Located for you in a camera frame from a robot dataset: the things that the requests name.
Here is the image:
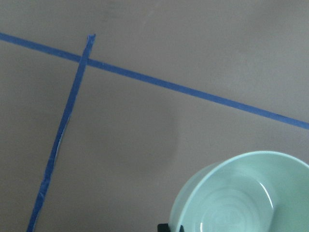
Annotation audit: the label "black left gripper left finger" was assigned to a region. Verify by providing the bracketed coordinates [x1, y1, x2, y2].
[157, 223, 171, 232]

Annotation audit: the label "mint green bowl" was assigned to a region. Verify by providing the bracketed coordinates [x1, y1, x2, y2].
[169, 151, 309, 232]

